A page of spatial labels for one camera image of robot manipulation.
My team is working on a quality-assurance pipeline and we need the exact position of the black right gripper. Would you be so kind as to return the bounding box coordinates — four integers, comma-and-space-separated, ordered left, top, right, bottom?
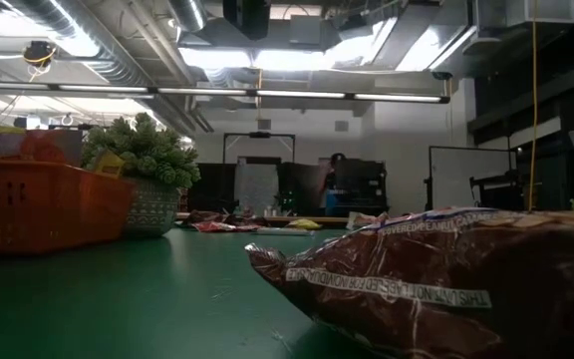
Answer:
222, 0, 272, 42

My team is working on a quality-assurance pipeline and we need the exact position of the white board on stand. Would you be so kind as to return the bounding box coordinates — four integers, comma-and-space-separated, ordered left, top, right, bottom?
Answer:
426, 145, 517, 213

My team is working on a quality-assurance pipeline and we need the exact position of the grey fabric panel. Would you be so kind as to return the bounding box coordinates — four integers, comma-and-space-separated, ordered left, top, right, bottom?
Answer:
236, 164, 281, 215

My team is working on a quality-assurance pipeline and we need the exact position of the grey ceiling vent box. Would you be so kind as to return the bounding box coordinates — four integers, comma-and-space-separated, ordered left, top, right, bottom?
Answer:
289, 14, 326, 46

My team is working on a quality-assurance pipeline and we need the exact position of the black monitor panel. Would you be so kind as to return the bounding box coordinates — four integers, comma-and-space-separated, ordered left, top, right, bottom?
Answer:
186, 162, 238, 213
276, 162, 328, 215

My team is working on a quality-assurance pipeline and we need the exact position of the pale green succulent in pot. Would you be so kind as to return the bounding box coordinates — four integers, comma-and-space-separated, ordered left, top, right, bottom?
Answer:
81, 112, 202, 238

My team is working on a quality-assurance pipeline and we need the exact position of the dark brown candy wrapper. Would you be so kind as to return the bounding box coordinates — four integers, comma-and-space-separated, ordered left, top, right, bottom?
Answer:
182, 208, 231, 225

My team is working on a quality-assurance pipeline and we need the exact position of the black frame stand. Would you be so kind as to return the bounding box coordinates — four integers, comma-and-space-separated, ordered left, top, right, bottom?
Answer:
221, 132, 297, 166

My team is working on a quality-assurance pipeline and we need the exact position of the long LED light bar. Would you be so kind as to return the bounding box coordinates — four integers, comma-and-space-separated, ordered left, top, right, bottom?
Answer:
0, 82, 451, 105

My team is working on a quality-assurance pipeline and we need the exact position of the white blue Hershey's bar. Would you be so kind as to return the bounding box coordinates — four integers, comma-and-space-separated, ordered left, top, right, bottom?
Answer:
255, 226, 316, 236

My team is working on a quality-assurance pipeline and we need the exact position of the black equipment rack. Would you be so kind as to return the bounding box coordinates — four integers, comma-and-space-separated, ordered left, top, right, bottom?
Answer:
339, 158, 389, 216

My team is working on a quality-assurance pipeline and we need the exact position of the black yellow cable reel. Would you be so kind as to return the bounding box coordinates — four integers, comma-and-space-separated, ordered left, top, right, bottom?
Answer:
21, 40, 58, 69

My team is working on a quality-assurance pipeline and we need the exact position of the orange plastic basket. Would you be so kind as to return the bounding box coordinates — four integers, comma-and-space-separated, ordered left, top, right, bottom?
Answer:
0, 158, 137, 256

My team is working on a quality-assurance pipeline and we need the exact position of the ceiling light panel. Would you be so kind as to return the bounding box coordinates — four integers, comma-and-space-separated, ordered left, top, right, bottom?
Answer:
179, 47, 328, 71

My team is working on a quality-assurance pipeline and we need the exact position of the person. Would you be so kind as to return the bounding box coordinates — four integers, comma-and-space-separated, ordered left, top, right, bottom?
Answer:
322, 152, 349, 216

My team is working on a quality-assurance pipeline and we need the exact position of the small silver ceiling duct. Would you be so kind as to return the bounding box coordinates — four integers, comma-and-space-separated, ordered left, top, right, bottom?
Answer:
166, 0, 208, 34

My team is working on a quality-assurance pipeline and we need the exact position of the large silver ceiling duct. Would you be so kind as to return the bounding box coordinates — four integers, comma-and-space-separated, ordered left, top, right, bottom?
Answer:
0, 0, 208, 136

